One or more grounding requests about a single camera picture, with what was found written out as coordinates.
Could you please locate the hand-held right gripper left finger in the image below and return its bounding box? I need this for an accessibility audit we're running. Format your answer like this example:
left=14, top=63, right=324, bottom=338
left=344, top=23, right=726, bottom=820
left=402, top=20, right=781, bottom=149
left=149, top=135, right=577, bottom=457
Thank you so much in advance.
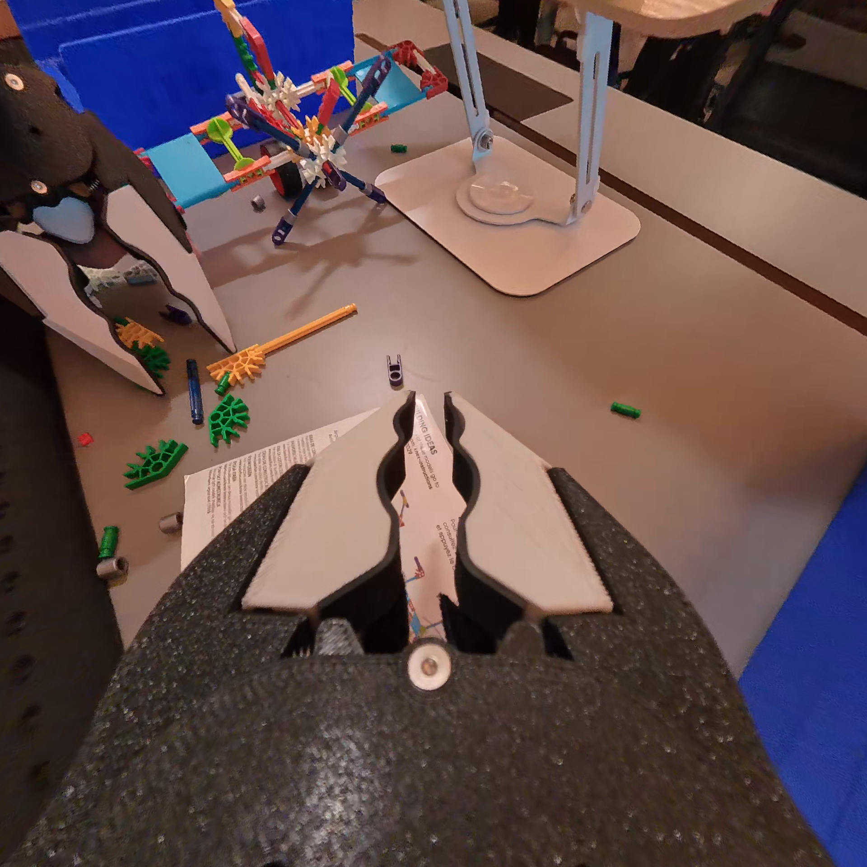
left=242, top=392, right=416, bottom=656

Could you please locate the yellow plastic rod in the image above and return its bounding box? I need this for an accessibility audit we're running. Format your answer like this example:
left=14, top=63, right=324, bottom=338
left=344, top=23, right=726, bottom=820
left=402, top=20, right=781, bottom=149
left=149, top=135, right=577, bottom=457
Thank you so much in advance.
left=256, top=304, right=359, bottom=358

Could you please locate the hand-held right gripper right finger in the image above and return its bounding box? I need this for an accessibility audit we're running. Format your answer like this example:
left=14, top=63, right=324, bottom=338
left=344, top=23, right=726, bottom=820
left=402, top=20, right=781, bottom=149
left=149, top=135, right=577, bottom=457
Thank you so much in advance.
left=443, top=392, right=614, bottom=656

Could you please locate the colourful construction toy plane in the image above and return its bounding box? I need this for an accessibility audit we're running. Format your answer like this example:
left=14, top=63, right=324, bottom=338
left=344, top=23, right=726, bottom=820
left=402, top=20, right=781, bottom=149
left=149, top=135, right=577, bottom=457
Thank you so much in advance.
left=134, top=0, right=450, bottom=247

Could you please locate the green fan connector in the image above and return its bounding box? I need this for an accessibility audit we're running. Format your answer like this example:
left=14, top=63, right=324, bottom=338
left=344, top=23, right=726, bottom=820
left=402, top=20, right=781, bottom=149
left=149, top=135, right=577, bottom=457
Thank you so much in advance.
left=131, top=341, right=173, bottom=380
left=123, top=439, right=191, bottom=491
left=208, top=394, right=252, bottom=449

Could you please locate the black perforated pad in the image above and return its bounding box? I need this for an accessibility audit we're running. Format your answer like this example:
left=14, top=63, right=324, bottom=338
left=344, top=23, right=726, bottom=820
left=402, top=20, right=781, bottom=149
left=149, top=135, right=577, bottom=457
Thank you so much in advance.
left=0, top=298, right=127, bottom=848

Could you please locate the wooden and white book stand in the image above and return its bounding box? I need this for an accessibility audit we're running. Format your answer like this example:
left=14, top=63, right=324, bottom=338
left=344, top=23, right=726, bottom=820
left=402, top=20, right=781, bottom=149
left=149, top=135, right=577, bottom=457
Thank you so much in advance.
left=374, top=0, right=773, bottom=298

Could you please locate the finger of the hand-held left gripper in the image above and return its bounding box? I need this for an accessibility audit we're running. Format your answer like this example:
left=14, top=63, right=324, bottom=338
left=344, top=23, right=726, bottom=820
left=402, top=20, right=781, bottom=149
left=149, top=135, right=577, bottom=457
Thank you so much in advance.
left=105, top=184, right=238, bottom=356
left=0, top=230, right=168, bottom=397

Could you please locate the toy instruction booklet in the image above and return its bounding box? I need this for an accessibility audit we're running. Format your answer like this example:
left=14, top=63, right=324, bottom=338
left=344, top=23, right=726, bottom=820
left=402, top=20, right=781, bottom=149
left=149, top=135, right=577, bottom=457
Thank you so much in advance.
left=181, top=393, right=476, bottom=646

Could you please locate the blue plastic bin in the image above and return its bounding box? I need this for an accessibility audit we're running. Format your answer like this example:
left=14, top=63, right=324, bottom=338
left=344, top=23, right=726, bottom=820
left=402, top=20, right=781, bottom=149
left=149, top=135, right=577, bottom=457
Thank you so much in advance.
left=738, top=467, right=867, bottom=867
left=10, top=0, right=356, bottom=161

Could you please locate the white snowflake connector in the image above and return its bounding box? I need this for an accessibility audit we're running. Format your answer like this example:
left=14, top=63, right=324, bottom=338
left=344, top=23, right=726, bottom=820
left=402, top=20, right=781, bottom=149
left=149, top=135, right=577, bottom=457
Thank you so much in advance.
left=84, top=267, right=131, bottom=300

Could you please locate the orange fan connector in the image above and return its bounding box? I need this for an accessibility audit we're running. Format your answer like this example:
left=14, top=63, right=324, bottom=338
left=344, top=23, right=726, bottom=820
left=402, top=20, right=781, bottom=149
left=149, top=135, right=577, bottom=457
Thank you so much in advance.
left=113, top=319, right=166, bottom=351
left=206, top=345, right=268, bottom=388

